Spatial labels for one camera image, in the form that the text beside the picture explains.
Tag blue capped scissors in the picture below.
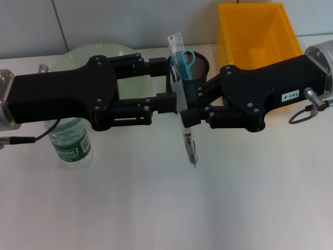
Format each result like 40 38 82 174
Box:
170 50 196 99

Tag grey white ballpoint pen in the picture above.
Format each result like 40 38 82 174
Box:
170 65 199 169

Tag yellow plastic bin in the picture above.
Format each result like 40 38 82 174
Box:
217 2 304 110

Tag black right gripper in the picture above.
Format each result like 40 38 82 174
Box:
180 54 327 133

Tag green glass fruit plate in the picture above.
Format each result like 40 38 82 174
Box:
50 42 155 101

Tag clear plastic ruler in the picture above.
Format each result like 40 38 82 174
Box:
166 31 194 80

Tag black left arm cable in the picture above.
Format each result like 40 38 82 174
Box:
0 64 61 151

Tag black mesh pen holder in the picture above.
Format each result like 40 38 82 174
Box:
166 51 210 105

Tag clear green-label plastic bottle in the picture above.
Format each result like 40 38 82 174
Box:
45 116 93 170

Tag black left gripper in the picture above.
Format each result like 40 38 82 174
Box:
5 55 120 131

